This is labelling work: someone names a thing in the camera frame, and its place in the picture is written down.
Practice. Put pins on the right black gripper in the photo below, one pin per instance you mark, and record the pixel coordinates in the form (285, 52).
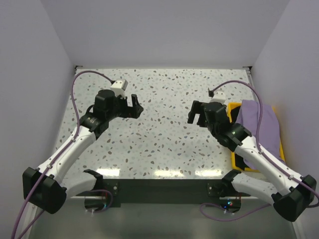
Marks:
(197, 108)

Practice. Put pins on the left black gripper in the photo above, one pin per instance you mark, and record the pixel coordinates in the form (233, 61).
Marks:
(130, 112)

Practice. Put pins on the purple t shirt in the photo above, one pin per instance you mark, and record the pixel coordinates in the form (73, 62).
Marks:
(269, 131)

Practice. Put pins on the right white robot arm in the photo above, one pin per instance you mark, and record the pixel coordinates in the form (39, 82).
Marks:
(287, 191)

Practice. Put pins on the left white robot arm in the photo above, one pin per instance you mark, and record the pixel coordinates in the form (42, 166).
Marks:
(43, 186)

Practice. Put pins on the yellow plastic bin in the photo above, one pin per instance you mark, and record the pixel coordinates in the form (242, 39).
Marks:
(250, 155)

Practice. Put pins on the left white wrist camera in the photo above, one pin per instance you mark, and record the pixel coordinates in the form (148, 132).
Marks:
(119, 87)

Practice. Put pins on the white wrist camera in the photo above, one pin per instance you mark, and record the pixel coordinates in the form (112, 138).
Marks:
(217, 96)
(119, 87)

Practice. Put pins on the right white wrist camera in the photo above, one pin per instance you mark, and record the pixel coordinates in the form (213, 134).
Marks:
(217, 96)

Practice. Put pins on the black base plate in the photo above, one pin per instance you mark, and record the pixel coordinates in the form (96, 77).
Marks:
(166, 191)

